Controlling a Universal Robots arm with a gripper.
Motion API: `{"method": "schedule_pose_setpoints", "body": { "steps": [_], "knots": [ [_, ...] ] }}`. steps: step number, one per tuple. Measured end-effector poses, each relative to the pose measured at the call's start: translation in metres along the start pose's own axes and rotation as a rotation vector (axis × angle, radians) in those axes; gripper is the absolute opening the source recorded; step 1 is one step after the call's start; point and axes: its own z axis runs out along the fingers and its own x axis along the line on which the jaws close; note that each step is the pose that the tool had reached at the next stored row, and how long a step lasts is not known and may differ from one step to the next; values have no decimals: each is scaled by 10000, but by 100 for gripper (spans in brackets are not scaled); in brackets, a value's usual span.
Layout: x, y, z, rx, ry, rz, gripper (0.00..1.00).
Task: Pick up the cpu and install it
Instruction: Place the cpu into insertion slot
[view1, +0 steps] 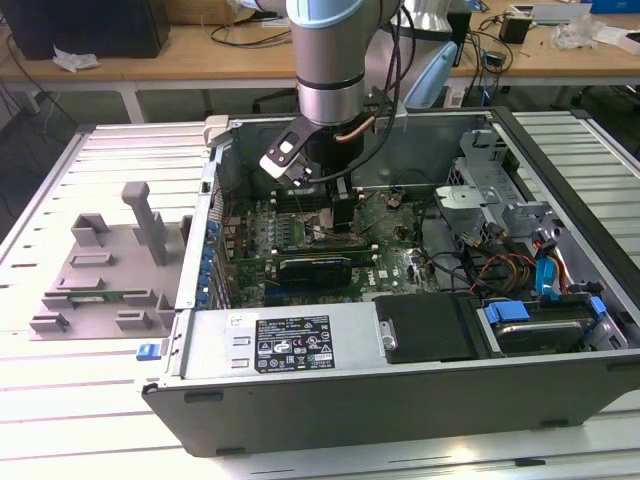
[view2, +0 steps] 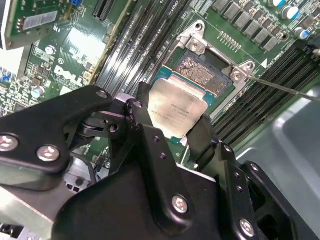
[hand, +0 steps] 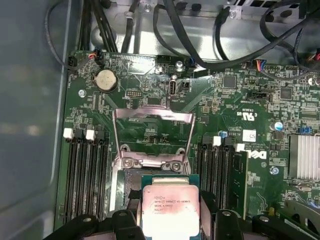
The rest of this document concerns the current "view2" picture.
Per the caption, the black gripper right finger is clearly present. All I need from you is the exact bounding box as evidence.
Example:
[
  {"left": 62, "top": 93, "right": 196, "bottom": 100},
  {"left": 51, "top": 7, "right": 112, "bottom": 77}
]
[{"left": 187, "top": 115, "right": 299, "bottom": 240}]

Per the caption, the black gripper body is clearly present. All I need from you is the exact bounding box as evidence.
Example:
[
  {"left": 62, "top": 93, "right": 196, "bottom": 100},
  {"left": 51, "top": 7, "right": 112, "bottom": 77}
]
[{"left": 53, "top": 129, "right": 236, "bottom": 240}]

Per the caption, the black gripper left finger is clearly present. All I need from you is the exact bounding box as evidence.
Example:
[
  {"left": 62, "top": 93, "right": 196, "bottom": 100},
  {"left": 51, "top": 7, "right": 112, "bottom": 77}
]
[{"left": 0, "top": 81, "right": 198, "bottom": 227}]

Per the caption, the CPU with silver top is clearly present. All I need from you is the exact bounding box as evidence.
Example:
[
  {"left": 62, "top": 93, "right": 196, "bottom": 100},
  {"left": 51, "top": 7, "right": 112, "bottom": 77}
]
[{"left": 146, "top": 64, "right": 218, "bottom": 141}]

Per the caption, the thin wire locking lever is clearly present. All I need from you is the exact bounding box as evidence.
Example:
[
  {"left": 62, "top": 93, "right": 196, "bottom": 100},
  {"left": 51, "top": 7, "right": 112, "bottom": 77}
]
[{"left": 244, "top": 74, "right": 320, "bottom": 102}]

